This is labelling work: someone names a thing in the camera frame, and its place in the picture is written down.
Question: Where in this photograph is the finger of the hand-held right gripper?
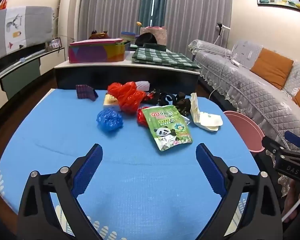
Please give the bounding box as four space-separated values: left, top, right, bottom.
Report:
262 136 300 157
284 131 300 153

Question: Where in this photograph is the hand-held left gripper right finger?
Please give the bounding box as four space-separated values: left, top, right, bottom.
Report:
195 143 283 240

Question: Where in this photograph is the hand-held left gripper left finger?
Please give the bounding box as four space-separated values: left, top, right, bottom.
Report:
16 144 103 240

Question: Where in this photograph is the pink plastic bin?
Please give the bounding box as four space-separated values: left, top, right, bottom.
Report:
223 110 265 153

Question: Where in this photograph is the white pouch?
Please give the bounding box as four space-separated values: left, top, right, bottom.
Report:
199 112 223 132

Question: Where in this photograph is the blue plastic bag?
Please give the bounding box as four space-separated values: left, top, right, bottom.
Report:
96 108 124 132

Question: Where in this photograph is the dark brown cloth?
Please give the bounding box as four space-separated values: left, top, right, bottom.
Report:
174 92 192 117

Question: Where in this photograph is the yellow paper box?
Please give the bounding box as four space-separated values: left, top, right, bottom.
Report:
103 93 120 112

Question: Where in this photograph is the purple checked wrapper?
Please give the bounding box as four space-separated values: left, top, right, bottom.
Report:
76 84 99 102

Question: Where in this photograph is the red plastic bag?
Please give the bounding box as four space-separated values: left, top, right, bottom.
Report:
107 81 147 115

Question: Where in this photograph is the red black candy wrapper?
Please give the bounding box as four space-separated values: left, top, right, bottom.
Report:
143 89 162 104

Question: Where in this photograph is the person's right hand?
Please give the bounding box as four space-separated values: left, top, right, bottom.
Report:
284 180 300 224

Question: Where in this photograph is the blue table mat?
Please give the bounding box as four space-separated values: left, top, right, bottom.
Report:
0 87 260 240

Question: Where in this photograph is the grey quilted sofa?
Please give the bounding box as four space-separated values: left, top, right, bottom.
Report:
187 39 300 198

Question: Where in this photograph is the green panda snack packet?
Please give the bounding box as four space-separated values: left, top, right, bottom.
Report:
142 105 193 152

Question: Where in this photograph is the small red wrapper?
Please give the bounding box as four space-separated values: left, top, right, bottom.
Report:
136 107 149 127

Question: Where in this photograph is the dark coffee table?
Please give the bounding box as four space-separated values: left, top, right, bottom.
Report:
54 47 201 97

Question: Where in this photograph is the colourful tin box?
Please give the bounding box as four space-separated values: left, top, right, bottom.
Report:
68 38 131 64

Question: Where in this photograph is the dark television cabinet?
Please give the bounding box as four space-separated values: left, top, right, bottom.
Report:
0 46 65 120

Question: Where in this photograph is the green checked cloth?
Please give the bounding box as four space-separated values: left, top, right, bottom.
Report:
131 47 200 70

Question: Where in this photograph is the white rod with blue ball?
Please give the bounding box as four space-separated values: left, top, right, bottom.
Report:
0 50 44 80

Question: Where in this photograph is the brown toy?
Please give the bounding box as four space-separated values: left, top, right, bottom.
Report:
89 30 109 40

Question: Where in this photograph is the stack of plastic bowls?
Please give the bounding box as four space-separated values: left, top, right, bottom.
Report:
120 31 137 43

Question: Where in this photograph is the pink lace basket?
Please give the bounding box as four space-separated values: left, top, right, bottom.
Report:
139 26 167 46

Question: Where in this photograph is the grey curtain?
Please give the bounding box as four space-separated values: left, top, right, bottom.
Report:
77 0 144 42
164 0 233 55

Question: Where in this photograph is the television with grey cover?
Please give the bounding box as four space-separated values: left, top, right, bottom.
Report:
0 6 53 63

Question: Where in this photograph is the white standing air conditioner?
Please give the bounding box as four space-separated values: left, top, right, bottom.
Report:
69 0 83 42

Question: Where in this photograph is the teal curtain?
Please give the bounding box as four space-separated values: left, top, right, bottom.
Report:
139 0 168 27

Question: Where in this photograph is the white power cable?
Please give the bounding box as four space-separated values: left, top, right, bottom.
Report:
209 40 234 100

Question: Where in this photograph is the white camera stand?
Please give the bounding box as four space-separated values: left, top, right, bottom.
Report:
216 22 231 48

